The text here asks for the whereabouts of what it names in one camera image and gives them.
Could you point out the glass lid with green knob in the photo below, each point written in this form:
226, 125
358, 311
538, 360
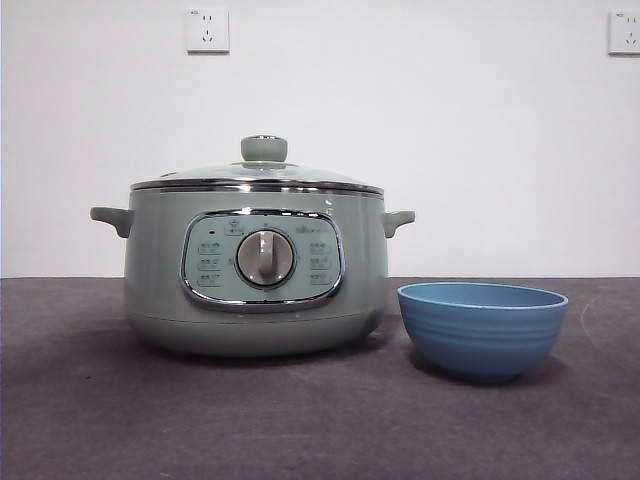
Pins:
264, 148

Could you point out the pale green electric steamer pot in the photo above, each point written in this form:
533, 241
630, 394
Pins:
150, 280

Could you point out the blue ribbed bowl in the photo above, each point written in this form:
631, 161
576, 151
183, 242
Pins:
482, 340

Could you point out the white wall power socket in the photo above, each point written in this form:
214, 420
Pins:
625, 32
208, 30

